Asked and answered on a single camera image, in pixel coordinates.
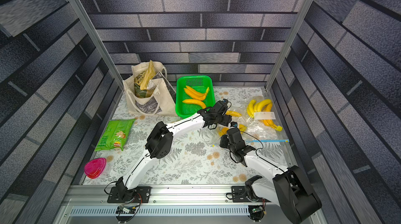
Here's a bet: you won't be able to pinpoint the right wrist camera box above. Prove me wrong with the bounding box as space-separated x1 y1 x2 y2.
227 128 245 150

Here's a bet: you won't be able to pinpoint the aluminium frame post left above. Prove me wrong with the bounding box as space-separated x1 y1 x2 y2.
68 0 124 91

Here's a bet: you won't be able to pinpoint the yellow banana bunch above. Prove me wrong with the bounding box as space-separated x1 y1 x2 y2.
246 99 283 132
218 111 247 137

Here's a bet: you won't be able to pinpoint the right circuit board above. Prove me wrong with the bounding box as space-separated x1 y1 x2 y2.
248 205 265 223

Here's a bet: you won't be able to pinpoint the snack packets in tote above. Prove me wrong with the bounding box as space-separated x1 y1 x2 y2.
132 61 165 99

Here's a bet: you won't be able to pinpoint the circuit board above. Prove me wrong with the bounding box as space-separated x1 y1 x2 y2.
116 205 141 224
248 205 265 223

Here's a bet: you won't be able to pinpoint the green plastic basket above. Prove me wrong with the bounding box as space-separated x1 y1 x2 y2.
175 75 215 118

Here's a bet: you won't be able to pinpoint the green chips bag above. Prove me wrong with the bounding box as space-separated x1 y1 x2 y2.
95 119 135 151

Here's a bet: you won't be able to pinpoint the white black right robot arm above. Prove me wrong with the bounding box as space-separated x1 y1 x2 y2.
220 135 322 224

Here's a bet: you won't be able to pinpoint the pink plastic container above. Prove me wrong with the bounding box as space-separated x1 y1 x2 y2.
84 158 107 179

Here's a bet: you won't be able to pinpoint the aluminium frame post right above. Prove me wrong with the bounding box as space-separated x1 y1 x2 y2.
265 0 313 92

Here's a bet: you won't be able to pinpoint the left circuit board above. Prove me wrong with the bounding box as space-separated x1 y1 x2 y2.
116 205 141 224

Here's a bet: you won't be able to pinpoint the beige canvas tote bag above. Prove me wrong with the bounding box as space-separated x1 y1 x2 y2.
123 68 176 116

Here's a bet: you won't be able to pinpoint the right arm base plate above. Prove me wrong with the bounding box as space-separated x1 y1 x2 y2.
228 185 258 203

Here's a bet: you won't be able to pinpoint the aluminium frame post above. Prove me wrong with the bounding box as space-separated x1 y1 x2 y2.
68 0 124 91
265 0 313 92

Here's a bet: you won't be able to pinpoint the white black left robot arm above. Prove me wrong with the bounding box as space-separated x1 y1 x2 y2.
115 99 231 192

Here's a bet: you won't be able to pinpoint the aluminium front rail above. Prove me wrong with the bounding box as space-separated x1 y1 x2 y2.
54 184 289 224

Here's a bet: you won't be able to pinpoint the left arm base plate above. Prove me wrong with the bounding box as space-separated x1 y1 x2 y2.
107 186 152 204

